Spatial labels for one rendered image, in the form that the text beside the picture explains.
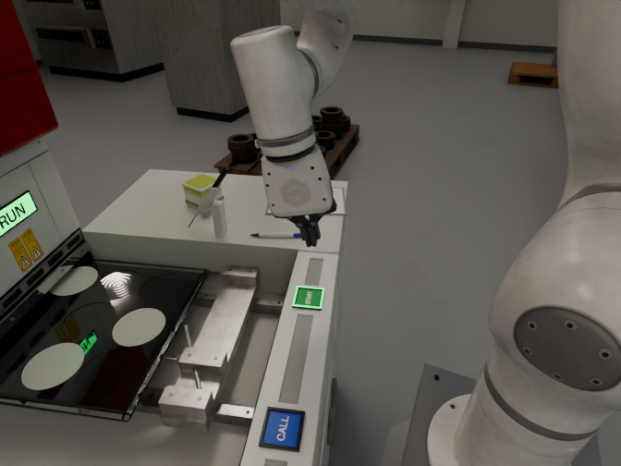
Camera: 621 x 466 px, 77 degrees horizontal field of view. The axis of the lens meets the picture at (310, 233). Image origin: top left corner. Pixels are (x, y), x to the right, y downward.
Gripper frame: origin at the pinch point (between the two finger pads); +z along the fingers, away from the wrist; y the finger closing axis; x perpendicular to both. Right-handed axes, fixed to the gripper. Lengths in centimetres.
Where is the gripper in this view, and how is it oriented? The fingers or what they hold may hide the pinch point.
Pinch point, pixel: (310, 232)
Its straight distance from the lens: 66.6
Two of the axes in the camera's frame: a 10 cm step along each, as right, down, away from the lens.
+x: 1.4, -5.7, 8.1
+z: 2.0, 8.2, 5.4
